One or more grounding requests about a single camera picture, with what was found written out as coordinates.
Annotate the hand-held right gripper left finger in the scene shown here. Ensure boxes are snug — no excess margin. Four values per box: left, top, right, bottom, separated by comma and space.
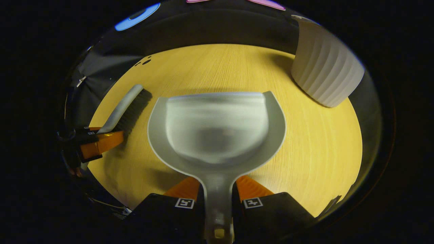
131, 176, 206, 243

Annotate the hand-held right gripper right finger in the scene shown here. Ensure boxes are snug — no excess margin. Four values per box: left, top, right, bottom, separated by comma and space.
232, 175, 316, 243

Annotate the white dustpan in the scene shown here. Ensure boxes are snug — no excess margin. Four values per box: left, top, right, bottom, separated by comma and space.
147, 91, 287, 244

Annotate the wooden desktop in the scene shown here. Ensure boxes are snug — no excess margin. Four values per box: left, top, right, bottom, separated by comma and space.
87, 43, 363, 217

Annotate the black backdrop cloth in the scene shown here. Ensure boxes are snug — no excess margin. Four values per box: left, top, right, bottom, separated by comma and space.
64, 0, 383, 190

